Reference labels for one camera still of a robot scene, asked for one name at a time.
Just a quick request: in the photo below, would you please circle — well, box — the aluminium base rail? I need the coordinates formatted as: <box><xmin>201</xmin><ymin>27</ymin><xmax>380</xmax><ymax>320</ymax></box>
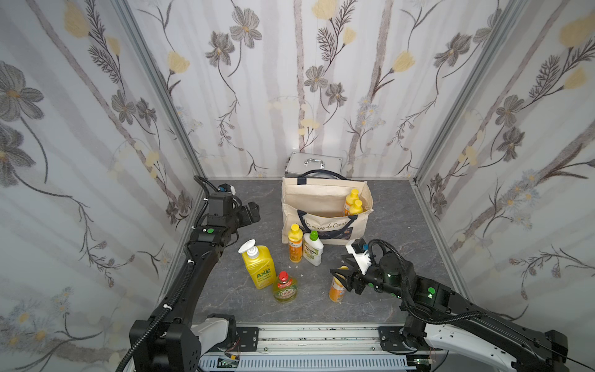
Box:
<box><xmin>194</xmin><ymin>322</ymin><xmax>447</xmax><ymax>372</ymax></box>

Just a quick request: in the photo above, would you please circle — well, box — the silver aluminium case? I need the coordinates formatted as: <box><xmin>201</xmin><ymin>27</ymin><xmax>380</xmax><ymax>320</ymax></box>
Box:
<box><xmin>284</xmin><ymin>151</ymin><xmax>343</xmax><ymax>178</ymax></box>

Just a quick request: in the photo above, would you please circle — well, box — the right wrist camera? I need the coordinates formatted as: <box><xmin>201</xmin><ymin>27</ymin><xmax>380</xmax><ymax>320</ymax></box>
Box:
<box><xmin>346</xmin><ymin>238</ymin><xmax>372</xmax><ymax>274</ymax></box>

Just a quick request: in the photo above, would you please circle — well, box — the beige canvas shopping bag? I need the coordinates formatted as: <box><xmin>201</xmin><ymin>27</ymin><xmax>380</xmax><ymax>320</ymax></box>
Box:
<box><xmin>281</xmin><ymin>170</ymin><xmax>373</xmax><ymax>245</ymax></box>

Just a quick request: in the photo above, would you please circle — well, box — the white bottle green cap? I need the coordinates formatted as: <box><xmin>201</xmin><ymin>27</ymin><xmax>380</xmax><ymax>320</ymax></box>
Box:
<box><xmin>303</xmin><ymin>230</ymin><xmax>324</xmax><ymax>267</ymax></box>

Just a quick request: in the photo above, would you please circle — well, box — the green soap bottle red cap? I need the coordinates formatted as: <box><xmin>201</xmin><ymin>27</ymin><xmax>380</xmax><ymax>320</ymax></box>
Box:
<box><xmin>273</xmin><ymin>271</ymin><xmax>298</xmax><ymax>302</ymax></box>

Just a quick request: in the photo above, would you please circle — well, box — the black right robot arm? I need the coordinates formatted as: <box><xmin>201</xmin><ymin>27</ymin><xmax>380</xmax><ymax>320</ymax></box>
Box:
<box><xmin>331</xmin><ymin>239</ymin><xmax>571</xmax><ymax>371</ymax></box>

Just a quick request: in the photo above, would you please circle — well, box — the orange soap bottle yellow cap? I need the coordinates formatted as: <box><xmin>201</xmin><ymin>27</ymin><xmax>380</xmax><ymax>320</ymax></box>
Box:
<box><xmin>328</xmin><ymin>277</ymin><xmax>346</xmax><ymax>303</ymax></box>
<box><xmin>343</xmin><ymin>189</ymin><xmax>359</xmax><ymax>215</ymax></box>
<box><xmin>349</xmin><ymin>199</ymin><xmax>365</xmax><ymax>215</ymax></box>
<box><xmin>288</xmin><ymin>224</ymin><xmax>303</xmax><ymax>263</ymax></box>

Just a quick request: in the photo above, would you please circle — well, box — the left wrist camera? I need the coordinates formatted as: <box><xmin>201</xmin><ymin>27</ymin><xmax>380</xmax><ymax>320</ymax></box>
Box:
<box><xmin>218</xmin><ymin>184</ymin><xmax>236</xmax><ymax>195</ymax></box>

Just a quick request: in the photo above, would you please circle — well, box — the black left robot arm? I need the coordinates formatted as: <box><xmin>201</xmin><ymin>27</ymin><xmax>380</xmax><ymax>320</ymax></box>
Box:
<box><xmin>117</xmin><ymin>192</ymin><xmax>260</xmax><ymax>371</ymax></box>

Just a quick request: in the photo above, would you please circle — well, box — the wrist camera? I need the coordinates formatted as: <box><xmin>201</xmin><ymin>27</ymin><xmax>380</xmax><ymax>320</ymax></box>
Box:
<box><xmin>218</xmin><ymin>184</ymin><xmax>236</xmax><ymax>195</ymax></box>
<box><xmin>346</xmin><ymin>238</ymin><xmax>372</xmax><ymax>274</ymax></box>

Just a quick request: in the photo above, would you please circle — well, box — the yellow Axe pump bottle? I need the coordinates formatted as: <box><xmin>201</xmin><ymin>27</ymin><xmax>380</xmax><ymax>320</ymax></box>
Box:
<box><xmin>238</xmin><ymin>240</ymin><xmax>277</xmax><ymax>290</ymax></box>

